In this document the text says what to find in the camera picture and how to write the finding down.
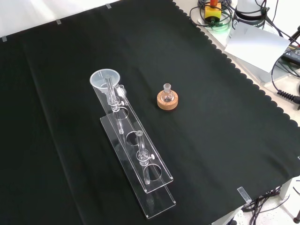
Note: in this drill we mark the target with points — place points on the black table cloth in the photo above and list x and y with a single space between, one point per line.
211 145

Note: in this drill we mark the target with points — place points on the clear acrylic funnel stand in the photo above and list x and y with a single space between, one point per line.
153 168

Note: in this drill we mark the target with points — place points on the white table leg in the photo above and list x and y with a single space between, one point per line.
286 188

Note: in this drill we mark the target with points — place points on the black power adapter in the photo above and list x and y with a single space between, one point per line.
293 53

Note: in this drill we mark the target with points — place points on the pale board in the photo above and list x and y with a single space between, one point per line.
255 47

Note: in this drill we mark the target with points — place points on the white power strip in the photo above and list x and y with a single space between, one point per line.
238 216

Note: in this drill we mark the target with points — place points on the black tripod leg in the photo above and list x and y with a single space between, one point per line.
294 36

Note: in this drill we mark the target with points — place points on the translucent plastic funnel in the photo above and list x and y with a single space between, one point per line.
99 82

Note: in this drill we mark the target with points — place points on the small glass round-bottom flask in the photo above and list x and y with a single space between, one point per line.
167 95

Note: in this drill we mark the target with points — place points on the yellow emergency stop button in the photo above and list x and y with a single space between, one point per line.
212 12

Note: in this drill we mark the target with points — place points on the clear tape strip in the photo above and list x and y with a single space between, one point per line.
243 195
59 21
4 39
108 6

